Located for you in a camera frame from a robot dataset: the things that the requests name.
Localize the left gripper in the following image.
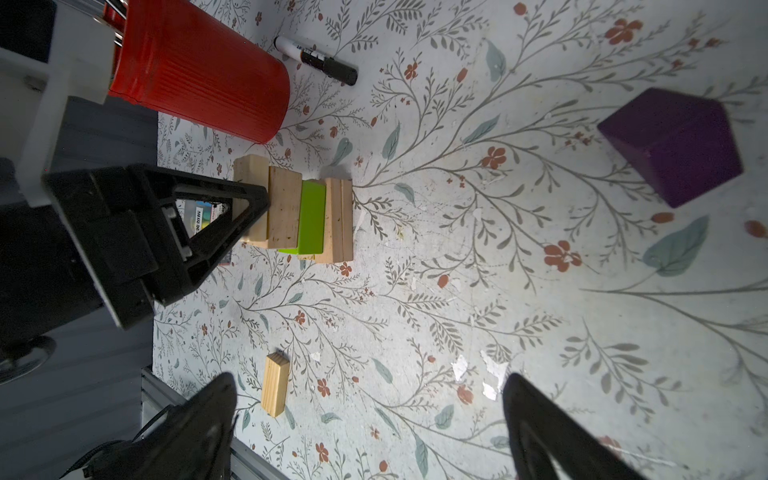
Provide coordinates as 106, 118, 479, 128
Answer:
42, 164, 270, 329

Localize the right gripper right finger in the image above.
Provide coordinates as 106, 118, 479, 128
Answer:
502, 373, 643, 480

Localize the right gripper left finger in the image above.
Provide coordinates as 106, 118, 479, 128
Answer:
83, 373, 237, 479

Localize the wood block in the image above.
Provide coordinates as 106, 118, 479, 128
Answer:
267, 166, 302, 249
310, 178, 354, 264
261, 352, 290, 418
232, 154, 271, 244

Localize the green block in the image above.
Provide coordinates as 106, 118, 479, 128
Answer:
280, 180, 326, 255

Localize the purple block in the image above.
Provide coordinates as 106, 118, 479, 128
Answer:
598, 88, 744, 208

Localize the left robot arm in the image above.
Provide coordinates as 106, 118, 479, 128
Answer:
1, 164, 270, 383

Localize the crayon box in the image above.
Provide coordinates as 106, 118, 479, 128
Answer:
176, 199, 229, 238

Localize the red pen cup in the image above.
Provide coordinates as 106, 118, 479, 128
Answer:
109, 1, 290, 144

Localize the black white marker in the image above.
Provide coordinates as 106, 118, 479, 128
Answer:
273, 36, 358, 86

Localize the floral table mat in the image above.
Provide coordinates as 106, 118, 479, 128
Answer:
152, 1, 767, 479

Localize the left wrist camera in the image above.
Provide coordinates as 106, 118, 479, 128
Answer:
1, 1, 116, 207

